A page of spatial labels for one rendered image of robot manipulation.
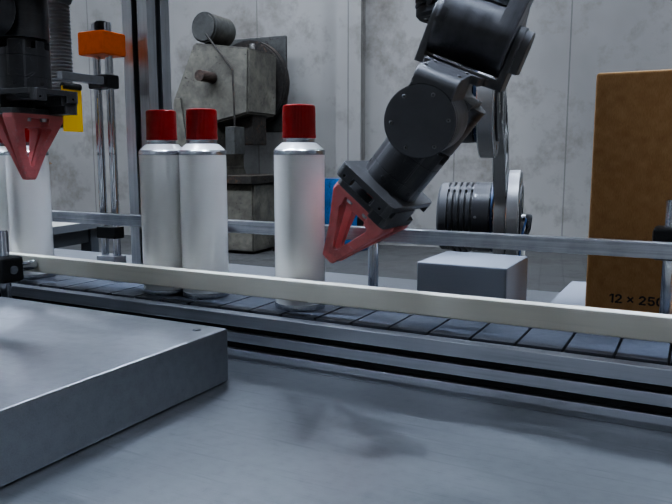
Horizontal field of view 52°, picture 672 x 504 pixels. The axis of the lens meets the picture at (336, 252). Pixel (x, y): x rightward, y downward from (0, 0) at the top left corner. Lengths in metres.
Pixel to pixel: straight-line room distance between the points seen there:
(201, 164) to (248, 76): 6.69
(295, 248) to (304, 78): 7.82
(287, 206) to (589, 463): 0.36
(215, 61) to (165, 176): 6.88
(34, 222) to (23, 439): 0.49
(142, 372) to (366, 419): 0.18
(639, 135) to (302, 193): 0.35
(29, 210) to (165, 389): 0.43
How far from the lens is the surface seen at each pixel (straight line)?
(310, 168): 0.68
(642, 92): 0.78
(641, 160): 0.77
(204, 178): 0.75
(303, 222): 0.68
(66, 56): 1.07
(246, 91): 7.41
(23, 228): 0.95
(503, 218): 1.70
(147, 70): 0.99
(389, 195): 0.62
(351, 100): 8.08
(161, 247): 0.79
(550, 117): 7.94
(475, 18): 0.61
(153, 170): 0.78
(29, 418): 0.49
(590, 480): 0.49
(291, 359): 0.67
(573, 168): 7.93
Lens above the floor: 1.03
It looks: 8 degrees down
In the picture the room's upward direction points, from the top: straight up
